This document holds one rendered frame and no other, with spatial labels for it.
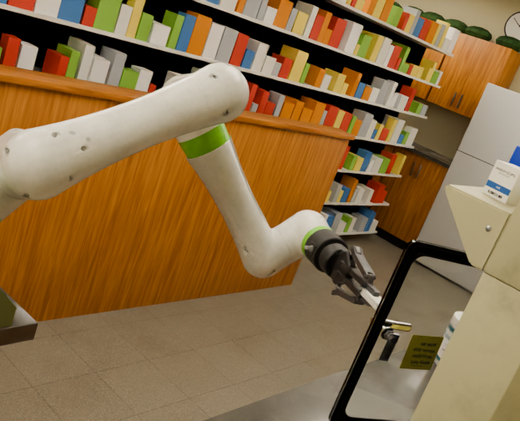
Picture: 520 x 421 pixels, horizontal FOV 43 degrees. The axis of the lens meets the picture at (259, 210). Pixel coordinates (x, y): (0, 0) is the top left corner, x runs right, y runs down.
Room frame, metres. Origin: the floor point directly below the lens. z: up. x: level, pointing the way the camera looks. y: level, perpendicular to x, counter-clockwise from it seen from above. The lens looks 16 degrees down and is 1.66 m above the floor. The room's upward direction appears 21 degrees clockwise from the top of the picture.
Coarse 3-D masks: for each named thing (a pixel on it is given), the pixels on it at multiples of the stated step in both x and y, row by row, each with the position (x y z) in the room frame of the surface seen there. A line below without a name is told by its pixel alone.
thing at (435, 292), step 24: (432, 264) 1.15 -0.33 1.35; (456, 264) 1.17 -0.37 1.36; (408, 288) 1.14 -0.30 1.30; (432, 288) 1.16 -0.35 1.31; (456, 288) 1.18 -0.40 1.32; (408, 312) 1.15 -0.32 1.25; (432, 312) 1.17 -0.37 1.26; (456, 312) 1.20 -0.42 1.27; (408, 336) 1.16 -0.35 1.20; (432, 336) 1.18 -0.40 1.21; (408, 360) 1.17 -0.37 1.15; (432, 360) 1.20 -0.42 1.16; (360, 384) 1.13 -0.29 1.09; (384, 384) 1.16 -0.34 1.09; (408, 384) 1.18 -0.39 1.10; (360, 408) 1.14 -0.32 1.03; (384, 408) 1.17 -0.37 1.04; (408, 408) 1.20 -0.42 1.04
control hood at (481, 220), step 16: (448, 192) 1.06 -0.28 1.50; (464, 192) 1.05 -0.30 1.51; (480, 192) 1.11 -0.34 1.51; (464, 208) 1.04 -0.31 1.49; (480, 208) 1.03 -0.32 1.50; (496, 208) 1.02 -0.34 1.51; (512, 208) 1.07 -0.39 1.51; (464, 224) 1.04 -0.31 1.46; (480, 224) 1.02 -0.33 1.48; (496, 224) 1.01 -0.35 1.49; (464, 240) 1.03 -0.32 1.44; (480, 240) 1.02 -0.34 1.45; (496, 240) 1.00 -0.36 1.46; (480, 256) 1.01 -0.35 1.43
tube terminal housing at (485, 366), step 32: (512, 224) 1.00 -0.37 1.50; (512, 256) 0.98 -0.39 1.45; (480, 288) 1.00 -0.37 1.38; (512, 288) 0.97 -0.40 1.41; (480, 320) 0.98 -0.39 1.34; (512, 320) 0.96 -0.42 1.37; (448, 352) 1.00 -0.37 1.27; (480, 352) 0.97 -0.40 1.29; (512, 352) 0.95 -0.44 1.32; (448, 384) 0.98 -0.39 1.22; (480, 384) 0.96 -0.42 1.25; (512, 384) 0.94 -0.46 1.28; (416, 416) 1.00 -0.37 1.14; (448, 416) 0.97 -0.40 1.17; (480, 416) 0.95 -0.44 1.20; (512, 416) 0.94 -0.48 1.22
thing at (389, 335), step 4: (388, 332) 1.13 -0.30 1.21; (392, 332) 1.14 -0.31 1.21; (384, 336) 1.13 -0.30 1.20; (388, 336) 1.13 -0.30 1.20; (392, 336) 1.12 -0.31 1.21; (396, 336) 1.13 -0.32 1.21; (388, 340) 1.12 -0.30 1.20; (392, 340) 1.12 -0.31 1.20; (396, 340) 1.12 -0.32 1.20; (388, 344) 1.12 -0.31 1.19; (392, 344) 1.13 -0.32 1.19; (384, 348) 1.12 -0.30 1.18; (388, 348) 1.12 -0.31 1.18; (392, 348) 1.13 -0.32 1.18; (384, 352) 1.12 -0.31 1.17; (388, 352) 1.13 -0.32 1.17; (380, 356) 1.12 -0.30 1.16; (384, 356) 1.12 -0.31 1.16; (388, 356) 1.13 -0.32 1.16; (384, 360) 1.13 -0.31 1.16
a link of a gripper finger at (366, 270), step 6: (354, 246) 1.40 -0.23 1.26; (354, 252) 1.39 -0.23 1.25; (354, 258) 1.39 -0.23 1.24; (360, 258) 1.38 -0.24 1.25; (360, 264) 1.36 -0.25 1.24; (366, 264) 1.37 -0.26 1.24; (360, 270) 1.35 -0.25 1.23; (366, 270) 1.35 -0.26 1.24; (366, 276) 1.33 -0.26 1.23; (372, 276) 1.33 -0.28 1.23
